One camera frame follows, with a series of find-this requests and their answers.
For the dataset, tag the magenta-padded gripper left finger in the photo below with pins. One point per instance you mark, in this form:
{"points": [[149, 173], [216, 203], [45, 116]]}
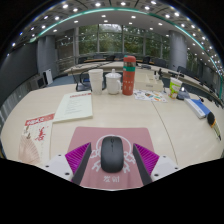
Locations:
{"points": [[76, 158]]}

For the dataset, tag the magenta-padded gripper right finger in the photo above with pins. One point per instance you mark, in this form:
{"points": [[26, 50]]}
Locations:
{"points": [[148, 159]]}

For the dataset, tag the black computer mouse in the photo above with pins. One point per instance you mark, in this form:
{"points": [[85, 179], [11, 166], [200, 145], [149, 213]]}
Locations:
{"points": [[112, 155]]}

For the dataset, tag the pink printed mouse pad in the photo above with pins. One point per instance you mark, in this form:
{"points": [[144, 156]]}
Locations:
{"points": [[113, 131]]}

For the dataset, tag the red and white fan brochure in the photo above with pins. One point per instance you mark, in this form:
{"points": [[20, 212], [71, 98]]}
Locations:
{"points": [[36, 138]]}

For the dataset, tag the white red-headed paper sheet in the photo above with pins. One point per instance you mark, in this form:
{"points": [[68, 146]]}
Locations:
{"points": [[74, 106]]}

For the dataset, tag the colourful leaflet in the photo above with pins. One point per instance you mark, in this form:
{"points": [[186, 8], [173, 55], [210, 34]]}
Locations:
{"points": [[150, 96]]}

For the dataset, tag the blue and white book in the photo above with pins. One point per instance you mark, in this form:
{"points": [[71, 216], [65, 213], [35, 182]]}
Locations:
{"points": [[198, 108]]}

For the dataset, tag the black desk microphone console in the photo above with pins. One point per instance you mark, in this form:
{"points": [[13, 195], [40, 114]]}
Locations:
{"points": [[82, 86], [183, 95]]}

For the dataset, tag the black-headed handheld microphone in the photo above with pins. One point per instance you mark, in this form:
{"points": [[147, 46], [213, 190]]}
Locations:
{"points": [[211, 119]]}

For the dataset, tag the green-printed paper cup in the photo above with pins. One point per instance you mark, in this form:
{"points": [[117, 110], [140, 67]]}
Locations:
{"points": [[174, 88]]}

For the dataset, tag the beige cardboard box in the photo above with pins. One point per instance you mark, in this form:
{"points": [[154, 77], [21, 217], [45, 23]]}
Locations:
{"points": [[146, 83]]}

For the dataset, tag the white paper cup stack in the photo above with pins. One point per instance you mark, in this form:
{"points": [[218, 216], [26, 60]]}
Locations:
{"points": [[96, 81]]}

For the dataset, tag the red thermos bottle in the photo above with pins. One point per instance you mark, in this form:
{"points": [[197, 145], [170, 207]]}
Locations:
{"points": [[129, 78]]}

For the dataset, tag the white lidded mug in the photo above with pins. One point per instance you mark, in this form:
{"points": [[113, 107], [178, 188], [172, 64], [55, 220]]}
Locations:
{"points": [[112, 83]]}

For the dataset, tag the grey box appliance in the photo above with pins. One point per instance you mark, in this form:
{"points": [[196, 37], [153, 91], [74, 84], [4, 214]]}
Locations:
{"points": [[39, 82]]}

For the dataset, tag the white upright appliance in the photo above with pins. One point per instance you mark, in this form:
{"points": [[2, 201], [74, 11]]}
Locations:
{"points": [[48, 76]]}

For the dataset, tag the dark office chairs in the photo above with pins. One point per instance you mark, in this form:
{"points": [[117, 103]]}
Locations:
{"points": [[181, 70]]}

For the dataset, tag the ceiling lights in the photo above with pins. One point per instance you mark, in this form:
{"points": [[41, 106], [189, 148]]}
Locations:
{"points": [[97, 4]]}

